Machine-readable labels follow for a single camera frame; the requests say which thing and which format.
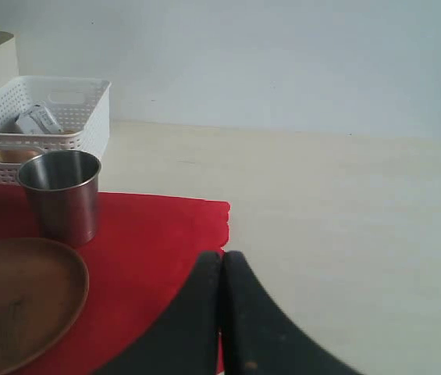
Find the red scalloped table cloth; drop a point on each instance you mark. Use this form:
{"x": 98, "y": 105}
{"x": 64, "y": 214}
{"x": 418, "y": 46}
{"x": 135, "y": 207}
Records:
{"x": 144, "y": 250}

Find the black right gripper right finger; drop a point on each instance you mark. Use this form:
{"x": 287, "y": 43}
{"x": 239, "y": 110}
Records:
{"x": 257, "y": 336}

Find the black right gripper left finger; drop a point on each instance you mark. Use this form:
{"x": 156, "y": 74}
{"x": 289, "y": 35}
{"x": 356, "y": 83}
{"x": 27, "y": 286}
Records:
{"x": 185, "y": 337}

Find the white woven plastic basket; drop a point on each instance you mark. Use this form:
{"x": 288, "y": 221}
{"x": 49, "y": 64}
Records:
{"x": 80, "y": 105}

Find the blue white milk carton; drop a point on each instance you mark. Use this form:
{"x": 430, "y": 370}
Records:
{"x": 38, "y": 119}

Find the brown round plate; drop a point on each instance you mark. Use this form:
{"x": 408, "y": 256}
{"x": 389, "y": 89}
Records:
{"x": 43, "y": 288}

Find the stainless steel cup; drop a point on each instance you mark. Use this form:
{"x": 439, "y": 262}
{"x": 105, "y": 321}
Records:
{"x": 62, "y": 190}

